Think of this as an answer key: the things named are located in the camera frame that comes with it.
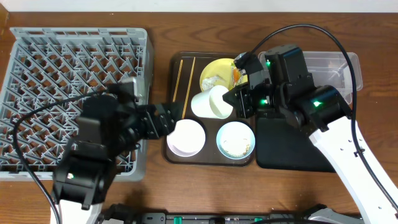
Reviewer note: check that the yellow round plate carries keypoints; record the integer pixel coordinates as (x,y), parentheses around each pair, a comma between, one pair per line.
(222,68)

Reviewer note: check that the wooden chopstick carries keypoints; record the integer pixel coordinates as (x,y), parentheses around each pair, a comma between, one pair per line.
(188,88)
(177,81)

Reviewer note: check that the white plastic cup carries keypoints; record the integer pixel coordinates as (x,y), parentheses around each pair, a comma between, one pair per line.
(210,104)

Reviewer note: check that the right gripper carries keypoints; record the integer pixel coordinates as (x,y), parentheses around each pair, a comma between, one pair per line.
(246,101)

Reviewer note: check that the light blue bowl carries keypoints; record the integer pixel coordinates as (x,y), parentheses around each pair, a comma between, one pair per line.
(235,140)

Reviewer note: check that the grey plastic dish rack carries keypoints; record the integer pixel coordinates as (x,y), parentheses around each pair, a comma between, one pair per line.
(49,70)

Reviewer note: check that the aluminium foil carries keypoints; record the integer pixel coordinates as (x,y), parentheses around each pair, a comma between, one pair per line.
(210,82)

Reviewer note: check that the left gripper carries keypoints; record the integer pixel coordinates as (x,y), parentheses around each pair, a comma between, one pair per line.
(152,121)

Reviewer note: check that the green snack wrapper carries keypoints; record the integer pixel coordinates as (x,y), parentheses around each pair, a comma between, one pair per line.
(236,77)

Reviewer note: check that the black waste tray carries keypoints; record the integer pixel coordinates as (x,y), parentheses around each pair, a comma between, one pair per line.
(280,146)

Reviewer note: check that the dark brown serving tray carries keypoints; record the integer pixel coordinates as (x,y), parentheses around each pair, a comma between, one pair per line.
(210,154)

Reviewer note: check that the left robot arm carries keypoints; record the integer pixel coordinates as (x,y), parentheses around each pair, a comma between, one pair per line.
(110,123)

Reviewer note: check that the pink round bowl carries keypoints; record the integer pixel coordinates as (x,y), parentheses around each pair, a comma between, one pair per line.
(187,139)

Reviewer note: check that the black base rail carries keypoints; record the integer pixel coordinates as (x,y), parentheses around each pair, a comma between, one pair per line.
(319,214)

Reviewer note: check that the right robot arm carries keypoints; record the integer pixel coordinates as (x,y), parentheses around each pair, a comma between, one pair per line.
(281,84)

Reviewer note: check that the clear plastic waste bin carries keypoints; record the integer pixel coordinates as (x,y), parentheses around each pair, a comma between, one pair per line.
(330,68)

